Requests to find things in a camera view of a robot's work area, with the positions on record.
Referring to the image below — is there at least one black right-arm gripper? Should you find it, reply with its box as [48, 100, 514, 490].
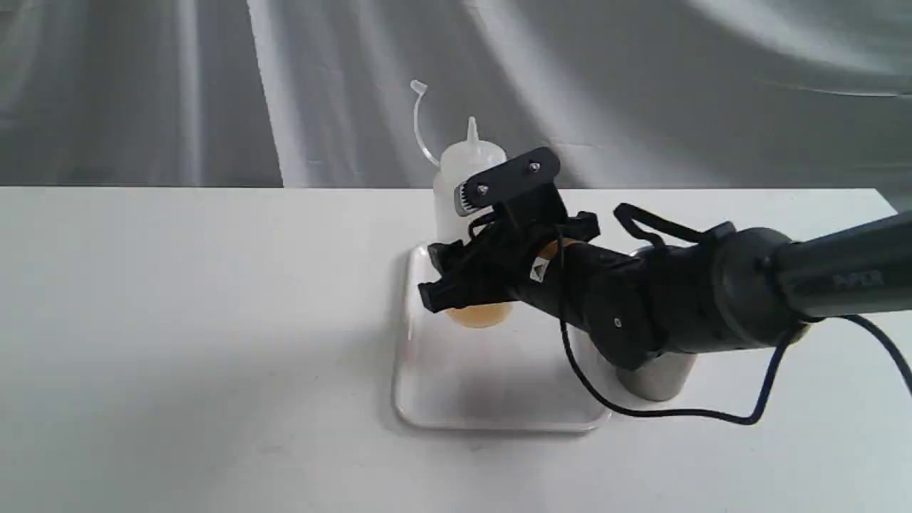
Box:
[418, 147, 601, 313]

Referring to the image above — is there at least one stainless steel cup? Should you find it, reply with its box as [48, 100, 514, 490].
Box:
[613, 247, 698, 403]

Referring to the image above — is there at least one white rectangular plastic tray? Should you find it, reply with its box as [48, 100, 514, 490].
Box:
[391, 246, 611, 434]

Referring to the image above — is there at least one black cable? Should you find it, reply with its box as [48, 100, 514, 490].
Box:
[556, 228, 912, 427]

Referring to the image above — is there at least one clear plastic squeeze bottle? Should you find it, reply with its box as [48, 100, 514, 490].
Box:
[410, 79, 514, 329]

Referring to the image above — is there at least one grey backdrop cloth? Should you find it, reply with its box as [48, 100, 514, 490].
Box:
[1, 1, 911, 211]

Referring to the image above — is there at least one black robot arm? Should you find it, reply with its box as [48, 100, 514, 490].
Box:
[418, 148, 911, 371]

